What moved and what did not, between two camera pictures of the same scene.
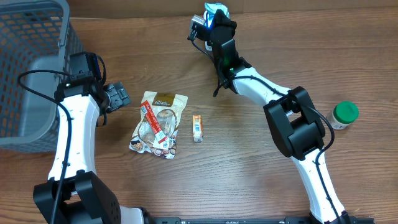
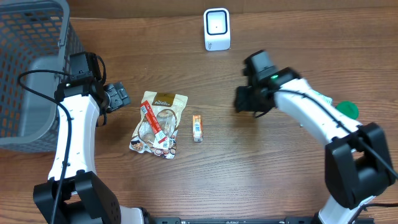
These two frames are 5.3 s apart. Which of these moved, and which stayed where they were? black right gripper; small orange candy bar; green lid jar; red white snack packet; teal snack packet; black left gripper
Moved: teal snack packet; black right gripper
Stayed: black left gripper; small orange candy bar; green lid jar; red white snack packet
